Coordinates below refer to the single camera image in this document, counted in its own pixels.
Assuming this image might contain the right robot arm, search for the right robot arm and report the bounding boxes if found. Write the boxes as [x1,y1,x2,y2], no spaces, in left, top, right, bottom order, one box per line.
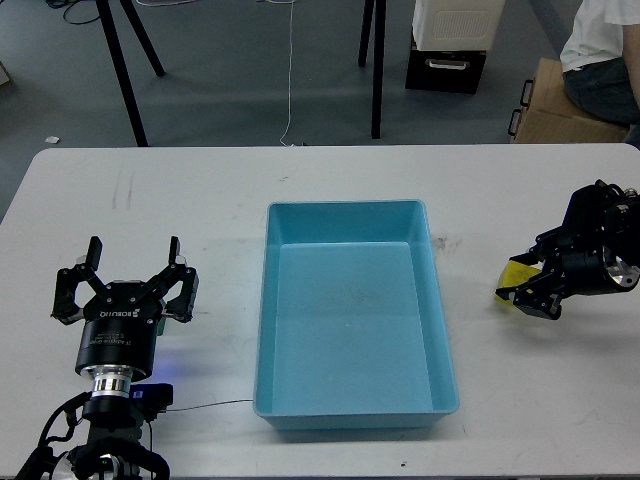
[495,180,639,320]

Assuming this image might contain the black drawer cabinet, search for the black drawer cabinet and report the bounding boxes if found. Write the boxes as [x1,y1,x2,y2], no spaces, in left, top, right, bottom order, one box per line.
[405,43,487,95]

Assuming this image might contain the cardboard box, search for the cardboard box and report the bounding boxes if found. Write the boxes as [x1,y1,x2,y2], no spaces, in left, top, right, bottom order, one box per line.
[508,58,628,144]

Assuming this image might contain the right black table legs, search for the right black table legs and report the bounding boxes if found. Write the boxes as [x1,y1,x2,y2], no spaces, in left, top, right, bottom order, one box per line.
[357,0,387,140]

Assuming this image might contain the yellow block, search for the yellow block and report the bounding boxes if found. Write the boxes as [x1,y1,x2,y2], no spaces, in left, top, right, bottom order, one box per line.
[494,260,541,304]

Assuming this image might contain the blue plastic box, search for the blue plastic box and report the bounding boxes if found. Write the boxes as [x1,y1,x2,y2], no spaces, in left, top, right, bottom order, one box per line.
[253,200,459,430]

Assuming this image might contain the left black table legs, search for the left black table legs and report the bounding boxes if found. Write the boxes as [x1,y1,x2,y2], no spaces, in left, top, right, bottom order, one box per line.
[95,0,166,148]

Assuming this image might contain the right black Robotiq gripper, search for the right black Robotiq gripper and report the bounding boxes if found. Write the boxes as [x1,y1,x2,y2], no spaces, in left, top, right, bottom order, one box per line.
[495,227,639,320]

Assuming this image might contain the seated person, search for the seated person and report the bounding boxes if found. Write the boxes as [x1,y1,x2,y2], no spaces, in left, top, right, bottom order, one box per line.
[560,0,639,148]

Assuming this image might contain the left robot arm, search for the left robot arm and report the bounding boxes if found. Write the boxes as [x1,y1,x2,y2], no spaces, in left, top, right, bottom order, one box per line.
[17,237,198,479]

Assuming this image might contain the black table legs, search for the black table legs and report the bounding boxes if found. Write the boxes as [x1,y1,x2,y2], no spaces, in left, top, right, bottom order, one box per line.
[357,0,387,140]
[95,0,166,148]

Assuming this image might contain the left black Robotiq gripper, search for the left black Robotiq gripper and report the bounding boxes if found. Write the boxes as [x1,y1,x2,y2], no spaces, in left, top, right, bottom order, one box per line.
[51,236,199,381]

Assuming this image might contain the green block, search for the green block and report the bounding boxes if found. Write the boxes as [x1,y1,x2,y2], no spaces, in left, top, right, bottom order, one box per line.
[156,317,166,336]

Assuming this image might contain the white hanging cable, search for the white hanging cable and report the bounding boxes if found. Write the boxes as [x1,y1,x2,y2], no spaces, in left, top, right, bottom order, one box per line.
[254,0,307,148]

